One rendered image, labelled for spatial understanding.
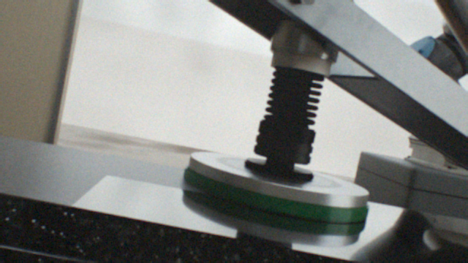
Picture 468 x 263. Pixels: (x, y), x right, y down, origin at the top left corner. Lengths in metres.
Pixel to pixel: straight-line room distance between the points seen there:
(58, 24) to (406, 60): 4.98
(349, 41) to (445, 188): 0.99
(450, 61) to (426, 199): 0.43
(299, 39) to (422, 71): 0.16
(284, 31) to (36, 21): 4.99
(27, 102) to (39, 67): 0.39
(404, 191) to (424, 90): 0.85
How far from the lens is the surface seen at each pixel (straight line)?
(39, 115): 5.43
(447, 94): 0.65
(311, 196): 0.48
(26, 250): 0.36
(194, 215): 0.40
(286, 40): 0.55
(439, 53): 1.59
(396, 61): 0.59
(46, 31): 5.44
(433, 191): 1.46
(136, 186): 0.47
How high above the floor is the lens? 0.92
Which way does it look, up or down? 3 degrees down
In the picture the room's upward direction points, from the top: 12 degrees clockwise
